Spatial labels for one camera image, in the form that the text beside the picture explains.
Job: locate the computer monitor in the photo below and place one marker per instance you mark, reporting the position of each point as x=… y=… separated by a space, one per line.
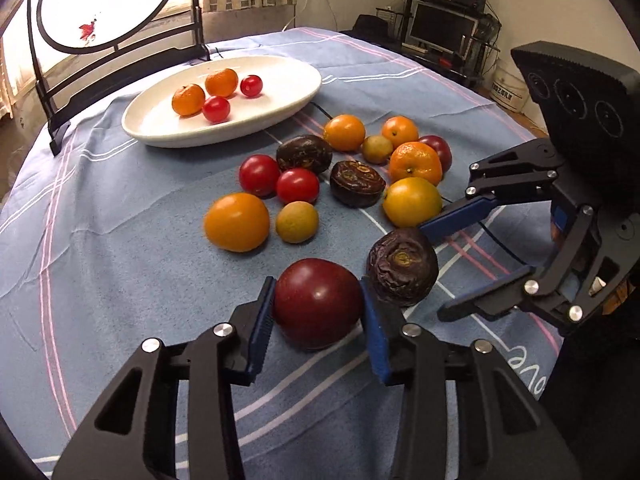
x=440 y=25

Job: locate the round orange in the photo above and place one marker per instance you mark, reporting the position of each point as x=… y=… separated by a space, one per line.
x=344 y=132
x=400 y=131

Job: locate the large smooth orange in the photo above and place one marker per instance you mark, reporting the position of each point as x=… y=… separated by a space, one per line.
x=236 y=221

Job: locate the yellow orange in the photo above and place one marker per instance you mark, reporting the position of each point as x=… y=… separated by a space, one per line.
x=412 y=201

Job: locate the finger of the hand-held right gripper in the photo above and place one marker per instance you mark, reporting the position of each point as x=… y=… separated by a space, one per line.
x=465 y=215
x=490 y=300

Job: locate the dark red plum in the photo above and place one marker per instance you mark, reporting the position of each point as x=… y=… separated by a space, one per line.
x=441 y=152
x=317 y=302

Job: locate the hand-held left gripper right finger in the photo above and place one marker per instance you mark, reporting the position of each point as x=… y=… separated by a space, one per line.
x=377 y=340

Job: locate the round painted table screen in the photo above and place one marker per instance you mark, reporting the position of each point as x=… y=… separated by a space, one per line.
x=115 y=5

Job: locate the small mandarin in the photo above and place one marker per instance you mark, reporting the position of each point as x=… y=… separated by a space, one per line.
x=221 y=82
x=188 y=99

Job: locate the red cherry tomato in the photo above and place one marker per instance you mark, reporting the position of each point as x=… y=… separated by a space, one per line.
x=216 y=109
x=251 y=85

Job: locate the bumpy mandarin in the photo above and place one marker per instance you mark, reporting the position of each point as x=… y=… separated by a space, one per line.
x=415 y=162

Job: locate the wrinkled dark passion fruit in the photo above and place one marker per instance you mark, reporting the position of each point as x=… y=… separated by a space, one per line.
x=402 y=266
x=357 y=183

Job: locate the white plastic bucket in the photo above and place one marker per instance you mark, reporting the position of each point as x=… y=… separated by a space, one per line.
x=507 y=87

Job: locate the smooth dark passion fruit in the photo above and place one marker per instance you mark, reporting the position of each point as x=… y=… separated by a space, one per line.
x=304 y=154

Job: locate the white oval plate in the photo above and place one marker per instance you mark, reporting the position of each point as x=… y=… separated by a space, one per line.
x=165 y=125

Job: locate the black hat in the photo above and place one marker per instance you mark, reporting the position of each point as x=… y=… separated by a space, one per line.
x=372 y=25

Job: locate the tan longan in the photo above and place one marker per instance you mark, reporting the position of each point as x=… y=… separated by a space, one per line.
x=297 y=221
x=377 y=149

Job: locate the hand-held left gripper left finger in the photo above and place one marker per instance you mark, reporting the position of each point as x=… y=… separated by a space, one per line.
x=262 y=327

